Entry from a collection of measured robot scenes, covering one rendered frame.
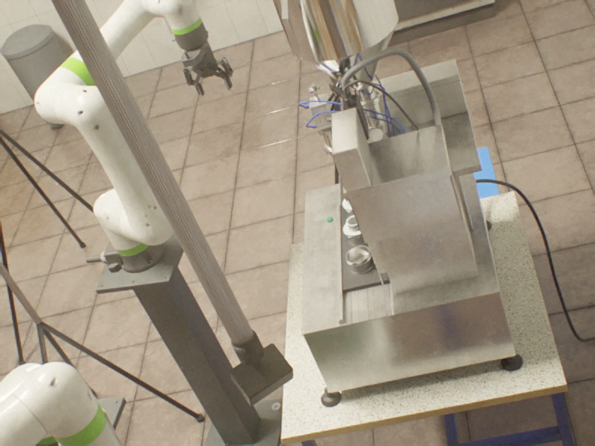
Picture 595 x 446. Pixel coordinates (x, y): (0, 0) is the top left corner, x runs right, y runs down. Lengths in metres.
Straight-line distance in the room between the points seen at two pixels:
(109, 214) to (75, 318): 1.77
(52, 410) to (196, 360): 1.27
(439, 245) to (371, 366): 0.38
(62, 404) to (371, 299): 0.79
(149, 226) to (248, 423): 1.05
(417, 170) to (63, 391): 0.88
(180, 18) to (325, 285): 0.89
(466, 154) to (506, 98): 2.44
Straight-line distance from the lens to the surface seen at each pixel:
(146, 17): 2.75
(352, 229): 2.38
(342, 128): 2.04
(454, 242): 2.15
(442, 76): 2.38
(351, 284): 2.30
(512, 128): 4.48
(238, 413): 3.33
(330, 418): 2.41
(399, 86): 2.39
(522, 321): 2.48
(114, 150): 2.51
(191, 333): 3.03
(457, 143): 2.32
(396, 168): 2.06
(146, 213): 2.61
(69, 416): 1.95
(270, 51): 5.91
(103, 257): 2.93
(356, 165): 1.99
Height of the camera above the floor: 2.53
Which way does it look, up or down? 35 degrees down
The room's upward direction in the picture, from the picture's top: 23 degrees counter-clockwise
